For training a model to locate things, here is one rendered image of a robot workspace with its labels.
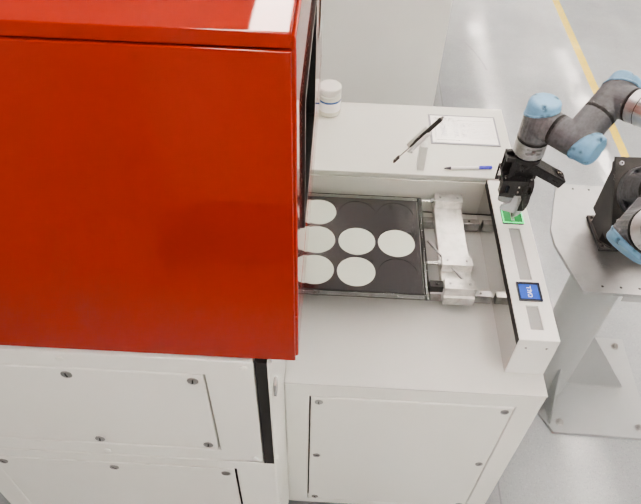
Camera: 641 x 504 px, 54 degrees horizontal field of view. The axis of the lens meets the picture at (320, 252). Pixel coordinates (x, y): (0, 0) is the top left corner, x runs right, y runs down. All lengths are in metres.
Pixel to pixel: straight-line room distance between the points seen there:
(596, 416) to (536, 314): 1.11
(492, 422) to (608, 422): 0.99
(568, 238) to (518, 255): 0.33
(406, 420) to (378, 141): 0.82
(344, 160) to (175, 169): 1.11
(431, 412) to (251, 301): 0.80
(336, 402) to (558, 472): 1.11
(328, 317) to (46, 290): 0.81
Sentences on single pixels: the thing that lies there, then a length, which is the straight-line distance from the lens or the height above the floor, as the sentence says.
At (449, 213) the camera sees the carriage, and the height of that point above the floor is 0.88.
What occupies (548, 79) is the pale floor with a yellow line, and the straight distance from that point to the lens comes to 4.31.
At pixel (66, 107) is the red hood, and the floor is 1.72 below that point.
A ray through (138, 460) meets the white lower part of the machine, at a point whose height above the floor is 0.80.
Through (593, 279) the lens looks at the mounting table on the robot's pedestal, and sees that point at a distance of 1.88.
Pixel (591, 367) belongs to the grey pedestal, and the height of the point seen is 0.14.
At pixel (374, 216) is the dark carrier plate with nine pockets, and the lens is 1.77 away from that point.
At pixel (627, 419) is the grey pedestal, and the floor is 0.01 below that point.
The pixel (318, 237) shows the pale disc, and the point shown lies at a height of 0.90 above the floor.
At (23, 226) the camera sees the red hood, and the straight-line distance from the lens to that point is 0.93.
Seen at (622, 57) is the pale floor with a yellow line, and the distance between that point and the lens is 4.75.
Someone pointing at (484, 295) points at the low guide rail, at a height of 0.85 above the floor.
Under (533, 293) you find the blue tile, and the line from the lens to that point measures 1.59.
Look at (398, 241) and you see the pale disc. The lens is 1.71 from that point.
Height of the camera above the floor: 2.13
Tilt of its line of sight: 48 degrees down
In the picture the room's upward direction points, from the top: 2 degrees clockwise
